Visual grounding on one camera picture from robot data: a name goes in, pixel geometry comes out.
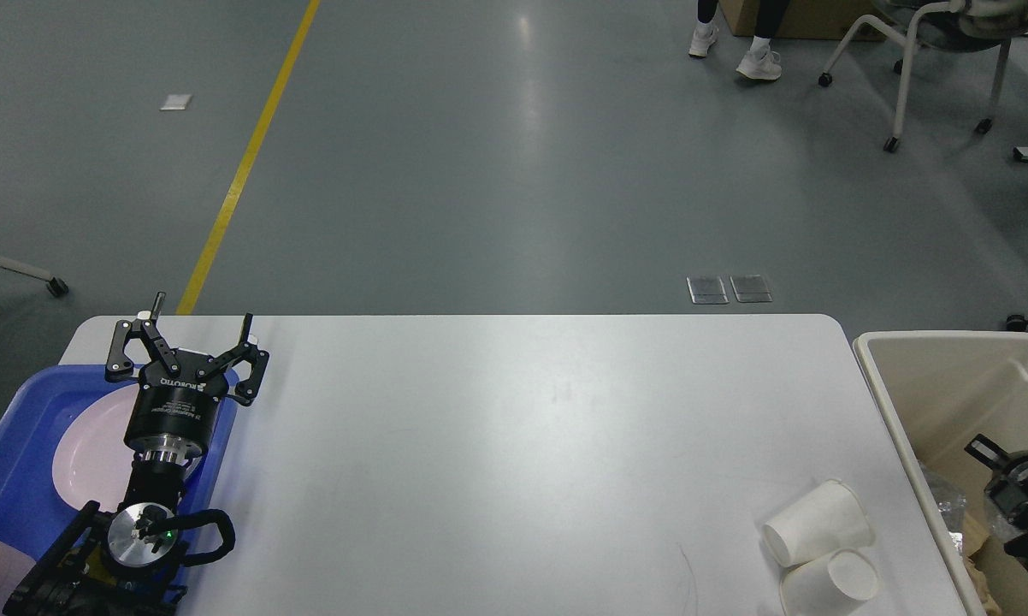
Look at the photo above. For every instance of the foil sheet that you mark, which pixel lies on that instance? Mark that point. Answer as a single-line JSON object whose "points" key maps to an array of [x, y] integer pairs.
{"points": [[950, 513]]}

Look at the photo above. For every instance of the lower white paper cup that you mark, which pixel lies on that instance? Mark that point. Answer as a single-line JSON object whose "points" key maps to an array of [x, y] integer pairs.
{"points": [[837, 583]]}

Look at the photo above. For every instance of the cardboard box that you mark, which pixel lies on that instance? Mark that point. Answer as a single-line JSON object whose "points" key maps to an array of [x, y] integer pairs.
{"points": [[810, 20]]}

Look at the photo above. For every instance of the white paper cup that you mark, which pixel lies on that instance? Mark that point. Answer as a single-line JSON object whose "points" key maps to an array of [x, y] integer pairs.
{"points": [[837, 583], [828, 518]]}

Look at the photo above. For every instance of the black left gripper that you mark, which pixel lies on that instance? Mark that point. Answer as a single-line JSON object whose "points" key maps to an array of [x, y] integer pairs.
{"points": [[176, 406]]}

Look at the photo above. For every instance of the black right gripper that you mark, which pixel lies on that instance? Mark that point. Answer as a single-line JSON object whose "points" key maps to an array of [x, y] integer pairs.
{"points": [[1008, 490]]}

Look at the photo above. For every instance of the pink plate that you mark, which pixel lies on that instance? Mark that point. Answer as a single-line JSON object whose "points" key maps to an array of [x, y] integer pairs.
{"points": [[92, 461]]}

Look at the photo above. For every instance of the white chair left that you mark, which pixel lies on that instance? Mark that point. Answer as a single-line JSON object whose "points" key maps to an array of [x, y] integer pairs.
{"points": [[55, 285]]}

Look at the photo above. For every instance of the beige plastic bin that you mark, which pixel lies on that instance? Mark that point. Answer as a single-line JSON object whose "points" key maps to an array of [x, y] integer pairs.
{"points": [[936, 390]]}

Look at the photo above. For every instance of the white chair background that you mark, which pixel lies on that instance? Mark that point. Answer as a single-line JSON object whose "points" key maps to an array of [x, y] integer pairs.
{"points": [[949, 26]]}

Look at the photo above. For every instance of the upper white paper cup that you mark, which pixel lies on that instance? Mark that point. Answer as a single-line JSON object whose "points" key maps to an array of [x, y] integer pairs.
{"points": [[828, 518]]}

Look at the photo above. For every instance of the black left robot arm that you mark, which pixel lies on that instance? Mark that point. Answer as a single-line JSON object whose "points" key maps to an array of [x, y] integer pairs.
{"points": [[125, 562]]}

